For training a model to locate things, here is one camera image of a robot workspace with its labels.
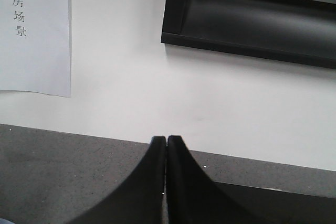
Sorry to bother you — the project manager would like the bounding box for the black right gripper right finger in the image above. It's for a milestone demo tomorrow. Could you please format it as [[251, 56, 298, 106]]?
[[166, 135, 265, 223]]

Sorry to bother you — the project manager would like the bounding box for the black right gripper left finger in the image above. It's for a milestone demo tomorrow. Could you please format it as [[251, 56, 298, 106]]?
[[69, 136, 166, 223]]

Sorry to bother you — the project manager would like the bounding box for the light blue plate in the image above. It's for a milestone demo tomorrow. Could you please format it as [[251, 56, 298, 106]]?
[[0, 219, 14, 224]]

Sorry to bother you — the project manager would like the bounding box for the black glass cooktop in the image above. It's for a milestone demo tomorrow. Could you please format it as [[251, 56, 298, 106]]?
[[215, 182, 335, 223]]

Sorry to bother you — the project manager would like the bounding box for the white paper sign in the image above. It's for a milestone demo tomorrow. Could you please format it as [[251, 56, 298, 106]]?
[[1, 0, 71, 97]]

